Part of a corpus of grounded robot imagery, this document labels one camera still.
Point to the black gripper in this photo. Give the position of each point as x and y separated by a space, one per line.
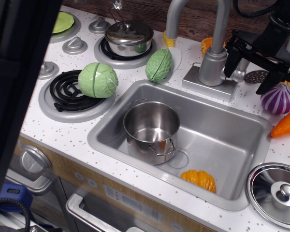
266 50

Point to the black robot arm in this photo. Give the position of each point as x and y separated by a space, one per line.
281 10

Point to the grey faucet lever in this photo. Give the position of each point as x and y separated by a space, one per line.
235 71

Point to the purple toy onion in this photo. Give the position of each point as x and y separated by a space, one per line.
277 100

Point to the orange toy pepper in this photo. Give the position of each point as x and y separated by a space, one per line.
205 45

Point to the orange toy carrot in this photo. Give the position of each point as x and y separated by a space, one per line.
282 128

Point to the grey toy sink basin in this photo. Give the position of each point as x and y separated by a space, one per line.
225 142

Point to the green toy bitter gourd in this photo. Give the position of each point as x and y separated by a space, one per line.
158 65

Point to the steel pot in sink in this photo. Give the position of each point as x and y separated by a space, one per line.
151 131

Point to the orange toy pumpkin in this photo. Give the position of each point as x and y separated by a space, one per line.
200 178

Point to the steel pot lid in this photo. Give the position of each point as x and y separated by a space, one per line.
268 190

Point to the lidded steel pot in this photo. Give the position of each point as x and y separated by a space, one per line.
129 38

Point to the green toy cabbage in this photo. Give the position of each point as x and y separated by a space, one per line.
98 80

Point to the grey stove knob rear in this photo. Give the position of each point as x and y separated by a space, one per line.
99 26

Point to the grey stove knob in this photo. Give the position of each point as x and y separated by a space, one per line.
99 26
48 70
74 46

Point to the grey stove knob middle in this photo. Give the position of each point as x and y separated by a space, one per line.
74 46

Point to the black front stove coil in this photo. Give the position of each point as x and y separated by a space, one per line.
67 95

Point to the green toy plate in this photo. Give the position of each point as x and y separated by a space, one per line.
63 22

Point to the grey stove knob front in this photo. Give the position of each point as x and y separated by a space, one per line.
48 70

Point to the grey oven dial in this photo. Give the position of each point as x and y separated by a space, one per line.
33 160

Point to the blue clamp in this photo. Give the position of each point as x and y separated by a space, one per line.
14 197

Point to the yellow handled white spatula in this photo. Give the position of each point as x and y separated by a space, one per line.
175 52

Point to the grey oven door handle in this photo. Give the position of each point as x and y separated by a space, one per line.
74 209

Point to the black foreground post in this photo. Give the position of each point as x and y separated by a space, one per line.
25 30

